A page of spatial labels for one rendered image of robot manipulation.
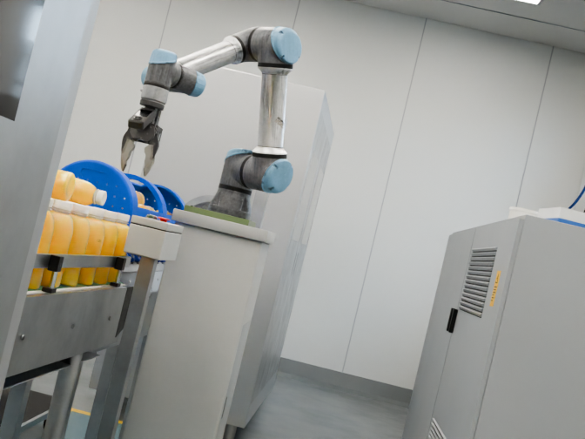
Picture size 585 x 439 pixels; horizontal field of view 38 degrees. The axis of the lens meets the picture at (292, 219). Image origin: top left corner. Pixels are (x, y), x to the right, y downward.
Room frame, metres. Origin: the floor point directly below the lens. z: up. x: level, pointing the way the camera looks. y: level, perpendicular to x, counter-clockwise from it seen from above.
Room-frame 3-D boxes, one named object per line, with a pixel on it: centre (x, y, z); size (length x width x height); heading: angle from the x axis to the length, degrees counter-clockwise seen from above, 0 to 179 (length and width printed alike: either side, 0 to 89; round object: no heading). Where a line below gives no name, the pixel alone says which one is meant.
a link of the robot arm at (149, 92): (2.47, 0.47, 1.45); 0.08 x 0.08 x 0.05
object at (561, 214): (3.52, -1.07, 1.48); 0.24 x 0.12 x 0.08; 4
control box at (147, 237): (2.35, 0.35, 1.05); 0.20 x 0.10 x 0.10; 175
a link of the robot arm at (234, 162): (2.95, 0.21, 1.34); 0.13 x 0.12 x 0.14; 48
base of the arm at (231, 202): (2.96, 0.22, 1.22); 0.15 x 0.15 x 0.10
